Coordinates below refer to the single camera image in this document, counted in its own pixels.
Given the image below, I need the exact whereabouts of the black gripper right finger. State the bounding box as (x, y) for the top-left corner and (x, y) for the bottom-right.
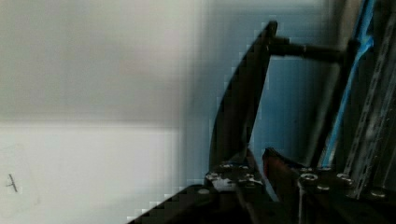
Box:
(262, 147), (355, 224)

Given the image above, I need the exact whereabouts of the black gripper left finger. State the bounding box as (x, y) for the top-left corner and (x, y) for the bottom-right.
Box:
(205, 149), (265, 203)

